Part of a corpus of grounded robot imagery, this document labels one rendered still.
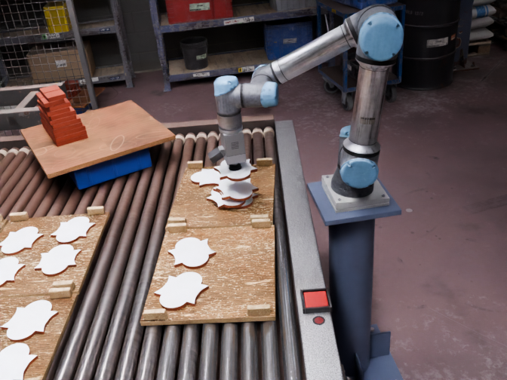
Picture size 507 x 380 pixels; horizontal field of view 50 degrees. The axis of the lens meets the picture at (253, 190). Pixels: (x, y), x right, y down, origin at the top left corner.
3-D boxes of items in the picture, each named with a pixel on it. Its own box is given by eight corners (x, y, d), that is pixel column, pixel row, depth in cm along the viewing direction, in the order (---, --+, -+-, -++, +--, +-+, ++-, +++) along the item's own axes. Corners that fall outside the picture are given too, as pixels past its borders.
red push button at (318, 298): (325, 294, 146) (325, 290, 145) (328, 310, 141) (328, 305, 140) (303, 295, 146) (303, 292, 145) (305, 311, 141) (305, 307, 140)
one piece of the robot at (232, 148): (201, 117, 173) (207, 162, 181) (206, 127, 166) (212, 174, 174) (238, 111, 175) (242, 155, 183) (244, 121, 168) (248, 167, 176)
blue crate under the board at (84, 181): (127, 140, 241) (123, 120, 236) (154, 167, 217) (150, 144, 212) (58, 161, 228) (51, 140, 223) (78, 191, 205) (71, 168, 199)
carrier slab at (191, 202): (275, 167, 209) (275, 163, 208) (272, 228, 174) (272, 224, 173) (186, 170, 212) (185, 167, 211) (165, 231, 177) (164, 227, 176)
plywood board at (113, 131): (132, 103, 252) (131, 99, 251) (176, 139, 214) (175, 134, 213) (21, 133, 231) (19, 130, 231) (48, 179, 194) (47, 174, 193)
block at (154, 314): (167, 315, 141) (166, 307, 140) (167, 320, 139) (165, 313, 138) (145, 316, 141) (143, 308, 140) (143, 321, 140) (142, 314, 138)
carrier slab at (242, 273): (275, 228, 174) (274, 224, 173) (275, 320, 138) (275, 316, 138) (167, 234, 176) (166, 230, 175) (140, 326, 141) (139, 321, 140)
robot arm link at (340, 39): (384, -11, 163) (245, 65, 180) (388, -3, 154) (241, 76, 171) (400, 23, 168) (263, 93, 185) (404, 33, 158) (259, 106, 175)
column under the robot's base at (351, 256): (376, 325, 258) (384, 164, 214) (407, 390, 226) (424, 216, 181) (298, 338, 255) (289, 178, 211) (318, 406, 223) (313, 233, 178)
